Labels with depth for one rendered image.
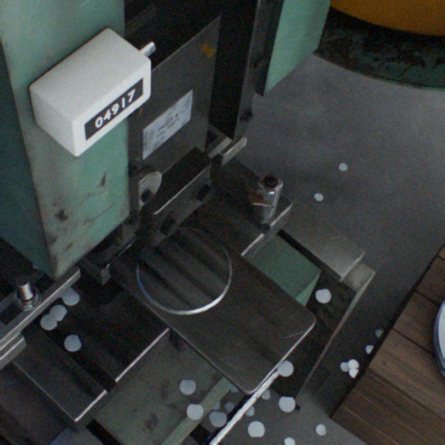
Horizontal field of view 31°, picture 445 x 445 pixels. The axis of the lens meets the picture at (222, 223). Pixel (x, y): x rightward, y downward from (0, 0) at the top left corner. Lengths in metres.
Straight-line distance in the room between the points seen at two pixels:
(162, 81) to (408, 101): 1.59
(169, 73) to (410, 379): 0.92
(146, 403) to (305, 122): 1.22
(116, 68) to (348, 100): 1.76
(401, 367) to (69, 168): 1.02
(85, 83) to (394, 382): 1.11
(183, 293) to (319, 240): 0.30
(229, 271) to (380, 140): 1.20
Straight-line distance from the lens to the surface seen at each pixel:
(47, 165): 0.59
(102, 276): 1.08
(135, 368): 1.11
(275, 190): 1.11
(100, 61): 0.52
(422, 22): 1.00
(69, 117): 0.50
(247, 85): 0.84
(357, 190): 2.10
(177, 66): 0.77
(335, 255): 1.26
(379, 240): 2.04
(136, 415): 1.13
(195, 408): 1.13
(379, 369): 1.52
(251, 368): 1.02
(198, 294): 1.04
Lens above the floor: 1.74
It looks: 61 degrees down
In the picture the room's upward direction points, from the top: 10 degrees clockwise
